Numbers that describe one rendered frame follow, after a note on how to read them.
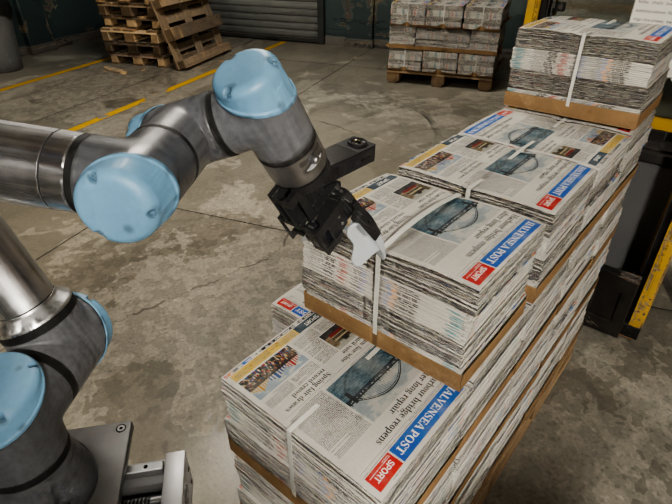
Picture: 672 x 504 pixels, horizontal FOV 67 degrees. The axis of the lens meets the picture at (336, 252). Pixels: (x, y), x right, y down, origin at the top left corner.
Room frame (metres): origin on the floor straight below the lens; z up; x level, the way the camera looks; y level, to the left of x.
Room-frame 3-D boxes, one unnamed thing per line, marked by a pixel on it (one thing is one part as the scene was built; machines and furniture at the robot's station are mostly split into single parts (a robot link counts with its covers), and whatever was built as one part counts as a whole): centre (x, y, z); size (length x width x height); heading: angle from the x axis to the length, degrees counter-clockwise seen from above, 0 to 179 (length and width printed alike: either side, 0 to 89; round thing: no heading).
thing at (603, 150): (1.32, -0.56, 0.95); 0.38 x 0.29 x 0.23; 50
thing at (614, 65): (1.55, -0.75, 0.65); 0.39 x 0.30 x 1.29; 50
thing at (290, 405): (0.99, -0.29, 0.42); 1.17 x 0.39 x 0.83; 140
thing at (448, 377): (0.78, -0.25, 0.86); 0.29 x 0.16 x 0.04; 140
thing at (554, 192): (1.10, -0.38, 0.95); 0.38 x 0.29 x 0.23; 51
